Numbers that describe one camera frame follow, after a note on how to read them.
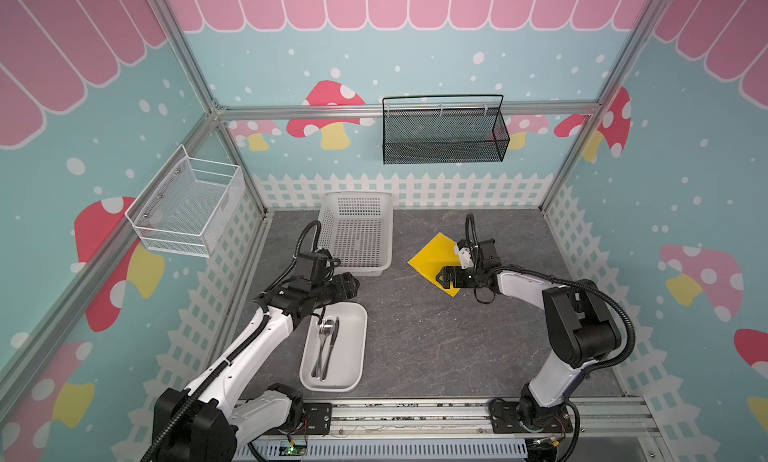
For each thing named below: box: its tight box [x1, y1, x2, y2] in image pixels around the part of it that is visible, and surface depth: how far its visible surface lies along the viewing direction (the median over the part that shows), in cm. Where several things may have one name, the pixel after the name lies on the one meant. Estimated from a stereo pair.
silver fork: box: [311, 327, 326, 377], surface depth 88 cm
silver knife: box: [320, 317, 340, 382], surface depth 87 cm
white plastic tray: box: [299, 301, 368, 393], surface depth 85 cm
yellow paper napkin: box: [407, 232, 461, 298], surface depth 109 cm
